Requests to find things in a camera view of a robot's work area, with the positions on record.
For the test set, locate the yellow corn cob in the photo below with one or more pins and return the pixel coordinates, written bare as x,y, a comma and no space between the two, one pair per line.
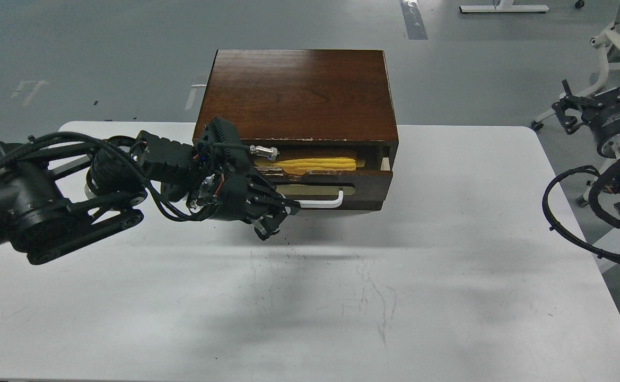
301,165

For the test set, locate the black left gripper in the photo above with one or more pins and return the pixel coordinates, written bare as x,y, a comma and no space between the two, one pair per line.
228,186

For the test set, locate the grey floor tape strip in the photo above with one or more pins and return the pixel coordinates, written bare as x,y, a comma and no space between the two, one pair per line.
414,24

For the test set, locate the dark wooden cabinet box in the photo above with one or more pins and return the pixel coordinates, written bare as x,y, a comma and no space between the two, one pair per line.
309,97

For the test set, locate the white table leg base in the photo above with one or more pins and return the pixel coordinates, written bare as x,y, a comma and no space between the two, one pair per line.
503,7

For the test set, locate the wooden drawer with white handle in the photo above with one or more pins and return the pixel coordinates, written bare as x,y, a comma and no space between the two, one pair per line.
363,189

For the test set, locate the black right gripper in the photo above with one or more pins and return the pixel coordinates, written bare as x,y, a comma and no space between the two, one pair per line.
601,114

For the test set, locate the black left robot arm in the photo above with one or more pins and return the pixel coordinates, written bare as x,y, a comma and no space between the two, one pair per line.
66,190

